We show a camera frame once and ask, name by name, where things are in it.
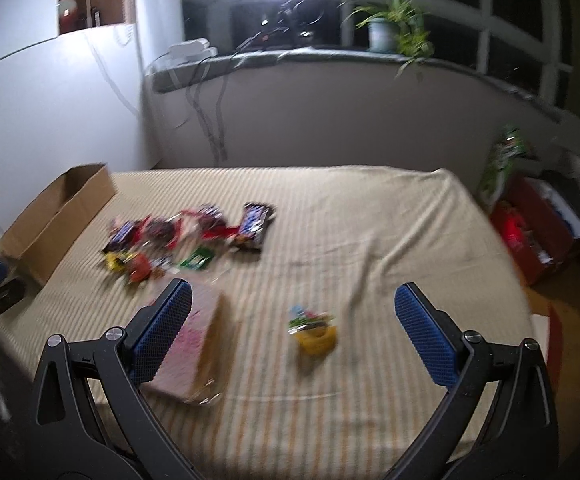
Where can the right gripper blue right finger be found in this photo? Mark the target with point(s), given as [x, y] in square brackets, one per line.
[497, 419]

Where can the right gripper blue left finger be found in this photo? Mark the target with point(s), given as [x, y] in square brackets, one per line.
[91, 421]

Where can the pink packaged bread loaf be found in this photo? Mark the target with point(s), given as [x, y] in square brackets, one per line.
[192, 371]

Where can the yellow jelly cup snack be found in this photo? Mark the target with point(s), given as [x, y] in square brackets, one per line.
[315, 332]

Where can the yellow candy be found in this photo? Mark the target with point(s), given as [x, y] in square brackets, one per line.
[116, 261]

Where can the brown cardboard box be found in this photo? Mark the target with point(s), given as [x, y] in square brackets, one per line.
[48, 227]

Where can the small Snickers bar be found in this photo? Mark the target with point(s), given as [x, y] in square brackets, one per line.
[123, 238]

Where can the colourful round egg candy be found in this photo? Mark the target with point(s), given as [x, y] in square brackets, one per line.
[138, 268]

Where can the striped yellow tablecloth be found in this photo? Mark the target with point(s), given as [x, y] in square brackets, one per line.
[321, 380]

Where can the red dark snack bag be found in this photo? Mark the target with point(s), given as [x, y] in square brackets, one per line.
[162, 233]
[211, 223]

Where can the green candy packet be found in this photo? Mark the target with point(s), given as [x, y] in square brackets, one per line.
[199, 259]

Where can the red gift box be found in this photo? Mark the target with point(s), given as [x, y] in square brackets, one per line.
[538, 226]

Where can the white cabinet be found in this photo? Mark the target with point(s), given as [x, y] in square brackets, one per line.
[65, 100]

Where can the large Snickers bar pack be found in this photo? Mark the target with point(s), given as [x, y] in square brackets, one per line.
[252, 229]

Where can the green snack bag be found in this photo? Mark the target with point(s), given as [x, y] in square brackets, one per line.
[508, 147]

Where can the white power strip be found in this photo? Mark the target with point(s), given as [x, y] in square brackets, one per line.
[194, 50]

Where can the potted spider plant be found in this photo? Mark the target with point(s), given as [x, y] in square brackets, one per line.
[395, 27]

